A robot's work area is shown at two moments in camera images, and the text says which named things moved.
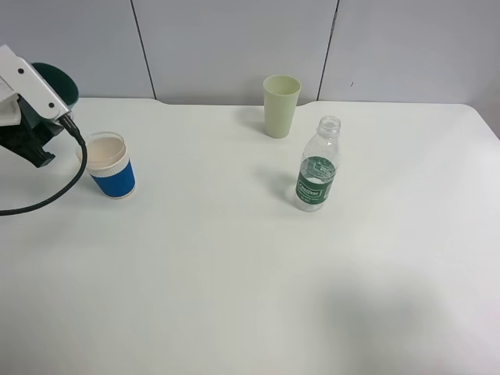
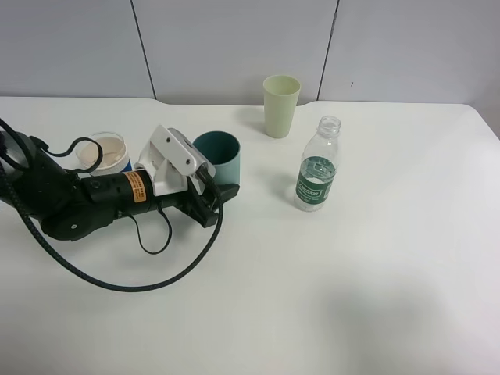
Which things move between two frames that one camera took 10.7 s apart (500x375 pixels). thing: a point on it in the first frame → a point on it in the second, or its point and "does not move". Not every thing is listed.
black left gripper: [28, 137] → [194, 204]
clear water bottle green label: [319, 165] does not move
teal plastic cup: [62, 85] → [223, 149]
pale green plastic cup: [280, 94] does not move
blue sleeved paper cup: [108, 163] does not move
